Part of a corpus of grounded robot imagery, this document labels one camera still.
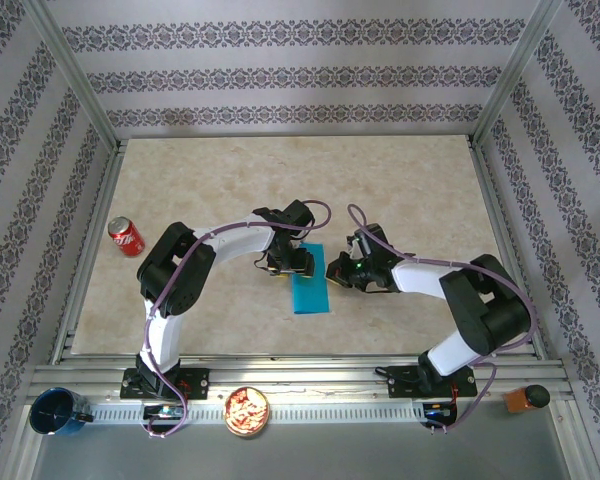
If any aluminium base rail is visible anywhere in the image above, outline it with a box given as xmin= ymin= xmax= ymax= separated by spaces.
xmin=29 ymin=355 xmax=574 ymax=402

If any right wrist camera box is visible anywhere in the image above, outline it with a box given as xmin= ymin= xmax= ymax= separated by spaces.
xmin=347 ymin=233 xmax=376 ymax=259

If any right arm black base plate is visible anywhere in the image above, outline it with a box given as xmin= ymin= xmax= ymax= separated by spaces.
xmin=387 ymin=364 xmax=479 ymax=400

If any slotted white cable duct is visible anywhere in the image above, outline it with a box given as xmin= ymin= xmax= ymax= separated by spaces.
xmin=87 ymin=402 xmax=427 ymax=425

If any aluminium frame post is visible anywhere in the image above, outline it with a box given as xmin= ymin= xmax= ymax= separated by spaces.
xmin=23 ymin=0 xmax=127 ymax=151
xmin=471 ymin=0 xmax=565 ymax=149

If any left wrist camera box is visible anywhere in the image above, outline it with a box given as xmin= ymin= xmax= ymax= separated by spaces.
xmin=255 ymin=252 xmax=282 ymax=275

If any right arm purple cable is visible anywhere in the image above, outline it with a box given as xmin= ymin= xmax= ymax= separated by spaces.
xmin=347 ymin=202 xmax=537 ymax=435

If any aluminium side rail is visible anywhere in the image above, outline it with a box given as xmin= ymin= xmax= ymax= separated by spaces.
xmin=467 ymin=135 xmax=551 ymax=361
xmin=49 ymin=139 xmax=129 ymax=365

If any round tin of red food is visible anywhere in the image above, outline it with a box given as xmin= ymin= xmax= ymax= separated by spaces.
xmin=222 ymin=385 xmax=271 ymax=438

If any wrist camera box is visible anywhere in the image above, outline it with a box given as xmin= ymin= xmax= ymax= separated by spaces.
xmin=347 ymin=233 xmax=376 ymax=259
xmin=255 ymin=252 xmax=282 ymax=275

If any small circuit board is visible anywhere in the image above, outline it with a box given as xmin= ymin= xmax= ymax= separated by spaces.
xmin=143 ymin=404 xmax=185 ymax=420
xmin=422 ymin=402 xmax=457 ymax=421

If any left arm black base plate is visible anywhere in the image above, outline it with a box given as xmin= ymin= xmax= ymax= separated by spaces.
xmin=119 ymin=367 xmax=211 ymax=401

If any red soda can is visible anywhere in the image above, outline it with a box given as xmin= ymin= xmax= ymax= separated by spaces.
xmin=107 ymin=216 xmax=146 ymax=258

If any blue mug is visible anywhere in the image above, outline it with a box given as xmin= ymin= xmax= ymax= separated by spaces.
xmin=29 ymin=387 xmax=94 ymax=438

